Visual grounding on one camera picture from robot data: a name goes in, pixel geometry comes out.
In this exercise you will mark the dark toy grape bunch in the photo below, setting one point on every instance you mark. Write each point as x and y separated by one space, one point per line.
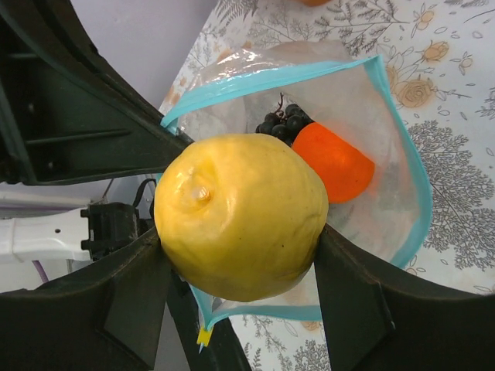
285 122

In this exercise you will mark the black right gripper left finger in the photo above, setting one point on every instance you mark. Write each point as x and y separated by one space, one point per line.
105 316

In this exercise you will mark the orange toy fruit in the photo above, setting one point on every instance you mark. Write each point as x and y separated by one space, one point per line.
345 171

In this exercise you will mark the yellow toy lemon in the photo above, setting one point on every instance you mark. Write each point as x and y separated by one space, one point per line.
239 216

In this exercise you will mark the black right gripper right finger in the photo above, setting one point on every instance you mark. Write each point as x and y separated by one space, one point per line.
378 317

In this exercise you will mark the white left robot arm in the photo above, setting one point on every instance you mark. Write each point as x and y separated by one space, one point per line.
59 236

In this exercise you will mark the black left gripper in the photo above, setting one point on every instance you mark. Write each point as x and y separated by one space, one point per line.
115 225

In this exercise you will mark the clear zip top bag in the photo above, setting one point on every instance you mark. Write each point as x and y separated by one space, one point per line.
351 98

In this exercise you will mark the orange plastic tub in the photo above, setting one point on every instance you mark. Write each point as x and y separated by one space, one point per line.
313 3

